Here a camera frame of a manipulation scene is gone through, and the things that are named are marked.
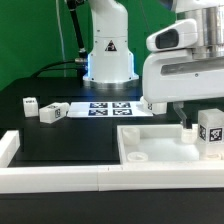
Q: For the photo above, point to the white marker sheet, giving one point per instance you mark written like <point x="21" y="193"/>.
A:
<point x="107" y="109"/>

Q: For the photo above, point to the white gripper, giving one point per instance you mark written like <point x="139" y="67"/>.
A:
<point x="175" y="76"/>

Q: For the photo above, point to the white U-shaped obstacle fence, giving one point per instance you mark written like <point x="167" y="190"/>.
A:
<point x="136" y="176"/>

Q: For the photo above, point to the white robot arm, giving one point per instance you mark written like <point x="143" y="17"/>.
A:
<point x="199" y="27"/>

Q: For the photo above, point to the white square table top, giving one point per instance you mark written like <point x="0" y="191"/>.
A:
<point x="164" y="143"/>

